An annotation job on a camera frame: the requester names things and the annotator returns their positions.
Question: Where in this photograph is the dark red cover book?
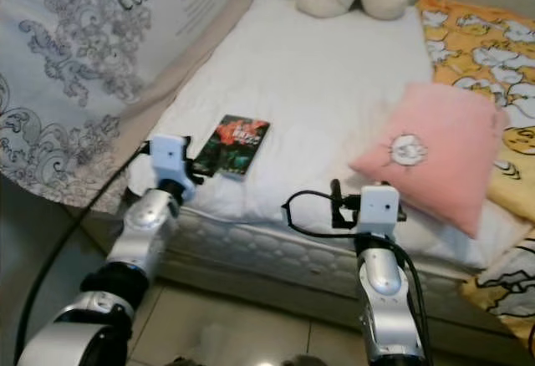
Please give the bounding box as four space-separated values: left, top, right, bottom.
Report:
192 115 270 181

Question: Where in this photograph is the pink pillow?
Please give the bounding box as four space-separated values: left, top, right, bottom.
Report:
349 82 507 239

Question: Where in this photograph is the white quilted mattress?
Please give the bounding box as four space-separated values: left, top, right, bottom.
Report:
159 207 521 338

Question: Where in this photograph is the white quilt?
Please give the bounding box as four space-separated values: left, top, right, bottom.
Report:
125 0 535 271

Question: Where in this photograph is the dark robot right foot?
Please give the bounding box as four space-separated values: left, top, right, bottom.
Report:
280 355 327 366

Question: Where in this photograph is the dark robot foot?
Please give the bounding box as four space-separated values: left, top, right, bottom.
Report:
166 356 208 366
280 355 327 366

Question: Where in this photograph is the dark robot left foot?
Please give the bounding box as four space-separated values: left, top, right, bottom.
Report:
166 356 208 366

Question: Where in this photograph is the orange yellow cartoon print blanket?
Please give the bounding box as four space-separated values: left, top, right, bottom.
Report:
418 0 535 354

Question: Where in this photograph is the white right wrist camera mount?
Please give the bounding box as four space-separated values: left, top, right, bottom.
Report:
357 185 400 238

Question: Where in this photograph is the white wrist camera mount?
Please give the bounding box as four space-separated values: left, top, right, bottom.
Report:
149 135 196 188
357 185 400 238

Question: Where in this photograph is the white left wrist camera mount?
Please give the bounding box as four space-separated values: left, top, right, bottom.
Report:
149 135 196 188

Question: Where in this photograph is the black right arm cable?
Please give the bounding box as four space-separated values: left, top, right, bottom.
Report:
283 190 434 363

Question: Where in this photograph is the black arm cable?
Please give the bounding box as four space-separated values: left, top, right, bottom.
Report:
283 190 434 363
13 142 155 366

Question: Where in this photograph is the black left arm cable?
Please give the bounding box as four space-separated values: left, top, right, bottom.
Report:
13 142 155 366

